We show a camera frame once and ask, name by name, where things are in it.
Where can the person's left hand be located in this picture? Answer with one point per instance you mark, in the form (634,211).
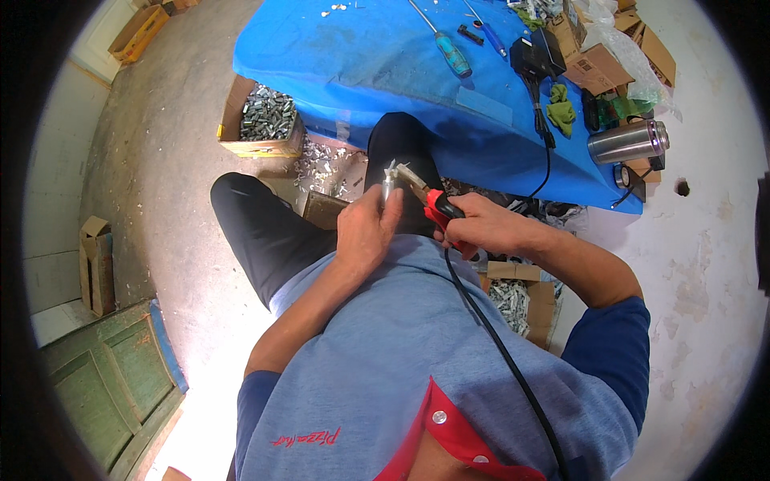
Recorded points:
(361,234)

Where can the person's right hand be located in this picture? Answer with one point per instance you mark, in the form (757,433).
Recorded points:
(493,225)

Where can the person's right fingers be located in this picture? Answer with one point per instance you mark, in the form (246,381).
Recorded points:
(451,234)

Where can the small silver metal cylinder part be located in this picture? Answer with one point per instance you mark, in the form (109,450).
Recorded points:
(388,186)

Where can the brown carton of metal parts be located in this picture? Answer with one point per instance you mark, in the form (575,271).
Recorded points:
(523,300)

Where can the brown wooden board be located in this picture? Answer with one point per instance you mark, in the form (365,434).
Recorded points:
(323,210)

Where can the person's body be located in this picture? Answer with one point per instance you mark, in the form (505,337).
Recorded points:
(385,361)

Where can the heap of white scraps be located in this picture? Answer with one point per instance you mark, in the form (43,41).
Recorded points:
(322,168)

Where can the green cloth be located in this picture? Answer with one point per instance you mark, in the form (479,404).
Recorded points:
(560,108)

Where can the blue table cloth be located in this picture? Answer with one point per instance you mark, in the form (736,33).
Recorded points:
(385,66)

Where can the black tape roll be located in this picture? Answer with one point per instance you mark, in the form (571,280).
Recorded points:
(624,176)

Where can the person's legs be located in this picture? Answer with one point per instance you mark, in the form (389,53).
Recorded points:
(264,228)

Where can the black oblong device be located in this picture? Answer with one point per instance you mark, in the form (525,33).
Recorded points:
(590,109)

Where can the steel thermos flask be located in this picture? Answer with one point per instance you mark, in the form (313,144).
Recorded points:
(625,142)

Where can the black power adapter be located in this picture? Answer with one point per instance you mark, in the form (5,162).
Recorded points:
(535,55)

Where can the small black tool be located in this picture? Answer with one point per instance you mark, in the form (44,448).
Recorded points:
(470,34)

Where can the green packet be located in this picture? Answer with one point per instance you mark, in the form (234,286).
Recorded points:
(622,108)

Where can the yellow carton of metal parts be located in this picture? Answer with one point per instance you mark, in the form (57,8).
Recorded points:
(264,120)

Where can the heap of cardboard boxes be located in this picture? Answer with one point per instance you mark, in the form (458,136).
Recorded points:
(598,66)

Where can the heap of grey metal pieces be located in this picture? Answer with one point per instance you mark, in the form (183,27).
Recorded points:
(532,9)

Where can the clear plastic bag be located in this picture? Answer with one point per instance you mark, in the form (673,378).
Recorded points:
(631,60)

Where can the small white parts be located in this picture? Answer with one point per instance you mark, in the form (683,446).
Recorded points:
(335,9)

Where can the empty brown cardboard box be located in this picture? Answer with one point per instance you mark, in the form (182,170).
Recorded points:
(97,270)

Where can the green wooden door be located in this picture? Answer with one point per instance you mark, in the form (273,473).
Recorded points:
(114,385)

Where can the yellow crate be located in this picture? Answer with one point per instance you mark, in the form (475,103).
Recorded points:
(138,33)

